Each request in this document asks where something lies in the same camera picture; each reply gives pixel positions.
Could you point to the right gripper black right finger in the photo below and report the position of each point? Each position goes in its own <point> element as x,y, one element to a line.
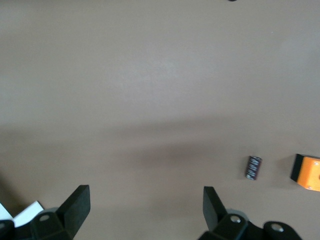
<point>215,215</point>

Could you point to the orange button box, black base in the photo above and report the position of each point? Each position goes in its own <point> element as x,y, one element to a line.
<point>311,175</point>

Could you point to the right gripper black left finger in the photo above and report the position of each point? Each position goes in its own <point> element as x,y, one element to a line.
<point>72,212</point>

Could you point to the dark cylindrical capacitor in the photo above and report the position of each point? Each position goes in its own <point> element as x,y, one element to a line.
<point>253,167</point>

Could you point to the white drawer cabinet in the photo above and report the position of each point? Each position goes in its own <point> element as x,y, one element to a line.
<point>27,213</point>

